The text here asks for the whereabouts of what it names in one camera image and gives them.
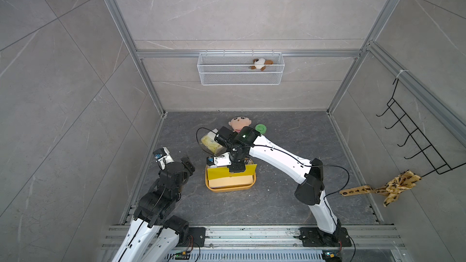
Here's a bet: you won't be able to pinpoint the yellow envelope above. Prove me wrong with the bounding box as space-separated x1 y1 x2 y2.
206 164 257 180

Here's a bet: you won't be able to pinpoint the yellow plastic storage tray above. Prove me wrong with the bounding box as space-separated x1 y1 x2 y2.
205 160 257 193

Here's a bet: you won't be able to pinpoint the beige envelope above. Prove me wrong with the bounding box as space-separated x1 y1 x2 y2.
208 175 254 189

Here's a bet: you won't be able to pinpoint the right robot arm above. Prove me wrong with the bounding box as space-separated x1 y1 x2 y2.
207 126 352 247

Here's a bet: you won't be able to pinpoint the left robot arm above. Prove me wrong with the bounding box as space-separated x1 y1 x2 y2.
112 156 195 262

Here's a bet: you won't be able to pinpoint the pink plush doll orange pants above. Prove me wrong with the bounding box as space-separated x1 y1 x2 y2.
228 116 252 133

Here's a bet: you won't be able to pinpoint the small brown white plush dog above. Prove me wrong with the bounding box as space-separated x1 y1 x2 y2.
250 58 274 72

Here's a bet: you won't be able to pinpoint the yellow patterned cloth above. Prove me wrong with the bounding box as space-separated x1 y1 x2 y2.
339 171 422 207

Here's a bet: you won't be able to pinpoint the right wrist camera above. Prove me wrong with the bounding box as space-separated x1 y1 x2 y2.
206 152 232 168

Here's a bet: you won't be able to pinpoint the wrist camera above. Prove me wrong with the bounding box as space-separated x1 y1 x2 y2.
152 147 174 171
206 152 232 168

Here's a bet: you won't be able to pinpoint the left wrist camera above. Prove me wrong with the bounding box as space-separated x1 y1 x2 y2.
152 147 174 171

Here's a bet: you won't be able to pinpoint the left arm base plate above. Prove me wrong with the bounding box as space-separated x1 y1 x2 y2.
155 227 207 247

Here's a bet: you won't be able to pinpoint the aluminium mounting rail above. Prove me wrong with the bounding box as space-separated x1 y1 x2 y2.
97 225 412 262

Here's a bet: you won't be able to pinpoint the white wire mesh basket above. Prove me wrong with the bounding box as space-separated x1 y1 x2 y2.
197 52 285 86

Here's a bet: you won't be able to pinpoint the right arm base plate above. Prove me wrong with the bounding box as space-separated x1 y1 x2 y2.
299 228 352 247

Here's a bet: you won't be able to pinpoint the black wall hook rack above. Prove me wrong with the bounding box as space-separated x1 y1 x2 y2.
376 78 466 177

